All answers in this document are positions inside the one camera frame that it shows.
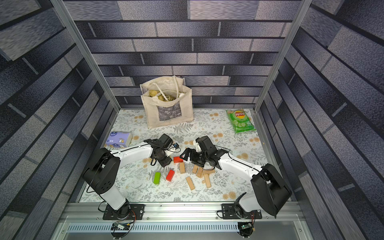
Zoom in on red block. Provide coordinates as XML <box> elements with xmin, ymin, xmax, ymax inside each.
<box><xmin>174</xmin><ymin>157</ymin><xmax>184</xmax><ymax>164</ymax></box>
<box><xmin>166</xmin><ymin>170</ymin><xmax>175</xmax><ymax>182</ymax></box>

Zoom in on green block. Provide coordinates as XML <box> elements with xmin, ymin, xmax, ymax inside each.
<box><xmin>153</xmin><ymin>172</ymin><xmax>161</xmax><ymax>185</ymax></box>

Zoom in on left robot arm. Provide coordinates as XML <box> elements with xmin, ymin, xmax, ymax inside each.
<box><xmin>82</xmin><ymin>134</ymin><xmax>181</xmax><ymax>220</ymax></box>

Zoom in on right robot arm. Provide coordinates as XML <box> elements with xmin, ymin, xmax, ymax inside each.
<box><xmin>180</xmin><ymin>136</ymin><xmax>292</xmax><ymax>219</ymax></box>

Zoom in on wooden block middle right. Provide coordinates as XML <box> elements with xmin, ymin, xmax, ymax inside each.
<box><xmin>196</xmin><ymin>167</ymin><xmax>203</xmax><ymax>178</ymax></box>

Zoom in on wooden block top horizontal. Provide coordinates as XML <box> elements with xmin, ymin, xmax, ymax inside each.
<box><xmin>203</xmin><ymin>170</ymin><xmax>216</xmax><ymax>175</ymax></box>

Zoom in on wooden block bottom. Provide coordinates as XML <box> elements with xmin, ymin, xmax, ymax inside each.
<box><xmin>186</xmin><ymin>177</ymin><xmax>195</xmax><ymax>191</ymax></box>

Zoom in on wooden block right lower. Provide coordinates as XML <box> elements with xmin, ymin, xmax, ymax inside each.
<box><xmin>204</xmin><ymin>174</ymin><xmax>212</xmax><ymax>188</ymax></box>

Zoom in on purple tissue pack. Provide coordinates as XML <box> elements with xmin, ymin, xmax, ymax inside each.
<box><xmin>104</xmin><ymin>132</ymin><xmax>133</xmax><ymax>149</ymax></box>

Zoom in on green chips bag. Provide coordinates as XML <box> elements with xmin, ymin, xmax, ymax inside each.
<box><xmin>226</xmin><ymin>109</ymin><xmax>256</xmax><ymax>134</ymax></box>

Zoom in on beige canvas tote bag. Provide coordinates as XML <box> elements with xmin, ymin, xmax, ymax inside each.
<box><xmin>140</xmin><ymin>76</ymin><xmax>194</xmax><ymax>129</ymax></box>

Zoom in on right circuit board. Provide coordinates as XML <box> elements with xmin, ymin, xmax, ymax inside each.
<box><xmin>238</xmin><ymin>222</ymin><xmax>254</xmax><ymax>234</ymax></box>

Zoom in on circuit board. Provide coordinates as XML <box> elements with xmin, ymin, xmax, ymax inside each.
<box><xmin>238</xmin><ymin>222</ymin><xmax>254</xmax><ymax>234</ymax></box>
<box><xmin>111</xmin><ymin>222</ymin><xmax>131</xmax><ymax>232</ymax></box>

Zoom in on left circuit board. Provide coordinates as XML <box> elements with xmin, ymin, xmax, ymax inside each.
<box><xmin>111</xmin><ymin>222</ymin><xmax>131</xmax><ymax>232</ymax></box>

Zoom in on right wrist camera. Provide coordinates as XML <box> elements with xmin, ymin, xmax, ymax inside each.
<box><xmin>193</xmin><ymin>140</ymin><xmax>202</xmax><ymax>153</ymax></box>

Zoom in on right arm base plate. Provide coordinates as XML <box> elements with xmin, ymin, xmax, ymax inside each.
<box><xmin>221</xmin><ymin>203</ymin><xmax>263</xmax><ymax>220</ymax></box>

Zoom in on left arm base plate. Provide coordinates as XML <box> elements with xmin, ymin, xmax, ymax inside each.
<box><xmin>103</xmin><ymin>204</ymin><xmax>146</xmax><ymax>221</ymax></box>

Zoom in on aluminium front rail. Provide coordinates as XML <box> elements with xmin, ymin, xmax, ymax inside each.
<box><xmin>59</xmin><ymin>202</ymin><xmax>305</xmax><ymax>223</ymax></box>

